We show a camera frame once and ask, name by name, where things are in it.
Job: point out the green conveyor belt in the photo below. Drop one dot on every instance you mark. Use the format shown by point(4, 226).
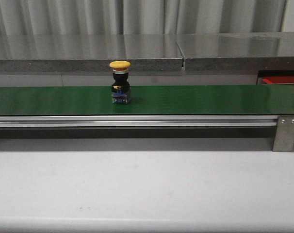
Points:
point(273, 99)

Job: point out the red plastic tray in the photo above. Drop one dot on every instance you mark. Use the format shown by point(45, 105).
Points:
point(278, 83)

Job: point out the grey stone shelf right slab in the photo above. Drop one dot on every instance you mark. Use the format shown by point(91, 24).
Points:
point(237, 51)

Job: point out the grey stone shelf slab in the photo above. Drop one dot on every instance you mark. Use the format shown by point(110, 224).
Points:
point(237, 51)
point(88, 53)

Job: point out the grey stone shelf left slab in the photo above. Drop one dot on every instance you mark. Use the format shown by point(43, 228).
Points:
point(88, 53)

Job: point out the white pleated curtain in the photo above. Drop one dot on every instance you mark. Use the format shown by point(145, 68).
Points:
point(34, 17)

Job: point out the steel conveyor support bracket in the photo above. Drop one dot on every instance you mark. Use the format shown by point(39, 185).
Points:
point(284, 138)

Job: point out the aluminium conveyor side rail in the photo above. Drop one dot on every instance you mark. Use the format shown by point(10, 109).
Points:
point(138, 121)

